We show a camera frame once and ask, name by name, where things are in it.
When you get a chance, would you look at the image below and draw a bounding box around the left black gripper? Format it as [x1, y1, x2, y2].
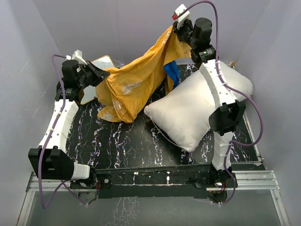
[77, 61, 110, 89]

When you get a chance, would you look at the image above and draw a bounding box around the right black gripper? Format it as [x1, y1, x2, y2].
[173, 20, 198, 49]

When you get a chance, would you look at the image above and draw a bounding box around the orange and blue pillowcase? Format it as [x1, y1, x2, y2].
[95, 26, 190, 123]

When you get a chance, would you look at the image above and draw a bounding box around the white pillow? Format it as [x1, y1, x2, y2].
[143, 63, 253, 153]

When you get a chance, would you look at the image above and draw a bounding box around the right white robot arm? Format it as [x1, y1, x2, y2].
[173, 17, 246, 187]

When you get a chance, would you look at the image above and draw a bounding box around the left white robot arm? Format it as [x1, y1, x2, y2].
[28, 56, 114, 188]

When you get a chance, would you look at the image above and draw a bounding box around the small whiteboard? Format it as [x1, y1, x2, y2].
[80, 55, 115, 105]

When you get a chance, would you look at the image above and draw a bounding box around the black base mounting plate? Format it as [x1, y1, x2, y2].
[86, 164, 238, 199]

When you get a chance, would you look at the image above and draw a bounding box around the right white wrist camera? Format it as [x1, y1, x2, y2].
[172, 4, 190, 29]

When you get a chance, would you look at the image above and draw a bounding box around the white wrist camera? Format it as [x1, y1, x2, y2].
[66, 49, 87, 65]
[172, 4, 190, 29]

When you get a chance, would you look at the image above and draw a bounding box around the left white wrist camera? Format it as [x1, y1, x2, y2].
[66, 49, 87, 65]

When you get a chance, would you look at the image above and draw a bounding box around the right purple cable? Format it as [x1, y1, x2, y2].
[181, 0, 264, 205]

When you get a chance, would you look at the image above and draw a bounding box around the aluminium frame rail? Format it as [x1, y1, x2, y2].
[17, 170, 290, 226]

